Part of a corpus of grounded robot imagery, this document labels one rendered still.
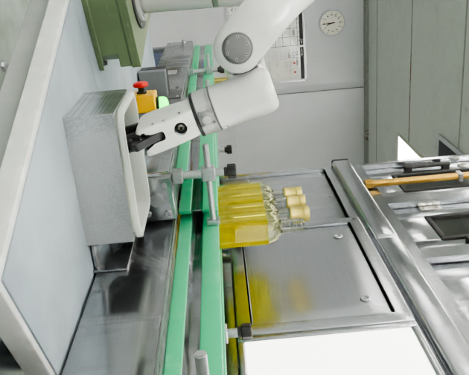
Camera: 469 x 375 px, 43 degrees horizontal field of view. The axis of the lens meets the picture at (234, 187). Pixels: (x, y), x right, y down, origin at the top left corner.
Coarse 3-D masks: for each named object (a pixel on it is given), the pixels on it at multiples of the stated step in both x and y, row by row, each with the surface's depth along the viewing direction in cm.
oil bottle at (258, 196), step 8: (240, 192) 139; (248, 192) 138; (256, 192) 138; (264, 192) 137; (224, 200) 135; (232, 200) 134; (240, 200) 134; (248, 200) 134; (256, 200) 134; (264, 200) 134; (272, 200) 135
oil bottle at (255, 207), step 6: (240, 204) 133; (246, 204) 133; (252, 204) 132; (258, 204) 132; (264, 204) 132; (270, 204) 132; (222, 210) 131; (228, 210) 130; (234, 210) 130; (240, 210) 130; (246, 210) 130; (252, 210) 129; (258, 210) 129; (264, 210) 129; (270, 210) 129; (276, 210) 131
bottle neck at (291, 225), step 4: (284, 220) 126; (288, 220) 126; (292, 220) 126; (296, 220) 126; (300, 220) 126; (284, 224) 125; (288, 224) 125; (292, 224) 125; (296, 224) 125; (300, 224) 125; (284, 228) 125; (288, 228) 126; (292, 228) 125; (296, 228) 126; (300, 228) 126; (284, 232) 126; (288, 232) 127; (292, 232) 127
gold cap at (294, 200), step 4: (288, 196) 137; (292, 196) 137; (296, 196) 137; (300, 196) 136; (304, 196) 136; (288, 200) 136; (292, 200) 136; (296, 200) 136; (300, 200) 136; (304, 200) 136; (288, 204) 136; (292, 204) 136; (296, 204) 136; (300, 204) 136; (304, 204) 136
